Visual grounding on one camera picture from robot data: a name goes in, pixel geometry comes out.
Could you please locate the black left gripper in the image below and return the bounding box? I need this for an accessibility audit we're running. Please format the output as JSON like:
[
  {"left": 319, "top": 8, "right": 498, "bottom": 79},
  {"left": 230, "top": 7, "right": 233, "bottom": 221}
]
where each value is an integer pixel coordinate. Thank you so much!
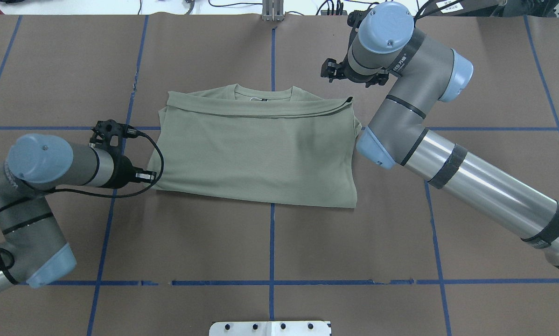
[{"left": 114, "top": 156, "right": 158, "bottom": 189}]

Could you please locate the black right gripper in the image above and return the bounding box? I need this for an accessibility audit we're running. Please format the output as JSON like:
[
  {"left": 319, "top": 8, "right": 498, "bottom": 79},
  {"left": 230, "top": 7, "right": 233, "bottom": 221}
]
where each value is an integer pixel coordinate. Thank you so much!
[{"left": 321, "top": 58, "right": 388, "bottom": 87}]

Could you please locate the green long-sleeve shirt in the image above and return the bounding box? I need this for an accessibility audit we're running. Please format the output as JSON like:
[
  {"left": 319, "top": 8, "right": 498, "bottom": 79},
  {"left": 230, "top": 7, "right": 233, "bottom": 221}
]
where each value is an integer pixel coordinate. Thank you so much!
[{"left": 148, "top": 84, "right": 362, "bottom": 209}]

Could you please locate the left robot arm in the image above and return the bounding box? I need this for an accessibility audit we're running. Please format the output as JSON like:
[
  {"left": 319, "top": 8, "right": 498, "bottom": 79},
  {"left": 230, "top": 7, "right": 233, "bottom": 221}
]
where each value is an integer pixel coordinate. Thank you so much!
[{"left": 0, "top": 125, "right": 162, "bottom": 293}]

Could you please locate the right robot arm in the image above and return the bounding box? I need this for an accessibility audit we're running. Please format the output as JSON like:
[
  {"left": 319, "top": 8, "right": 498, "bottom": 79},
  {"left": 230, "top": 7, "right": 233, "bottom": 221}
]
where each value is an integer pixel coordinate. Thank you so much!
[{"left": 321, "top": 1, "right": 559, "bottom": 270}]

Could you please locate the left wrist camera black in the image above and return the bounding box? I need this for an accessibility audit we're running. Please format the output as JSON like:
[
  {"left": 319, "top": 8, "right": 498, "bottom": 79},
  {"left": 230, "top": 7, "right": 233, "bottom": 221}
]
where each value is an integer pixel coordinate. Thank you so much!
[{"left": 88, "top": 119, "right": 140, "bottom": 156}]

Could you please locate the aluminium frame post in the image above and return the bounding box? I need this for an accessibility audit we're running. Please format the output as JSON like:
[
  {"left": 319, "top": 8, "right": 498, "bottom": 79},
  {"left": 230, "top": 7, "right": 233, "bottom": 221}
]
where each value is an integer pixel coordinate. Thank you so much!
[{"left": 262, "top": 0, "right": 285, "bottom": 22}]

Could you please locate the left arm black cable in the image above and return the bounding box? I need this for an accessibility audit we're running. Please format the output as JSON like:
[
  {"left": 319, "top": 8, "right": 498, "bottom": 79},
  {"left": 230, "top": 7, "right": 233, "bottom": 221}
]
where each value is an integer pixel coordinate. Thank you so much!
[{"left": 0, "top": 126, "right": 164, "bottom": 285}]

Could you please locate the white pedestal column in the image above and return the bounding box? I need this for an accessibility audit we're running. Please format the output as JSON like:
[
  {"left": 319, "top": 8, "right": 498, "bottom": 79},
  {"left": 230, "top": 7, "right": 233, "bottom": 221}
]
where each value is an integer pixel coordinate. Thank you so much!
[{"left": 209, "top": 320, "right": 332, "bottom": 336}]

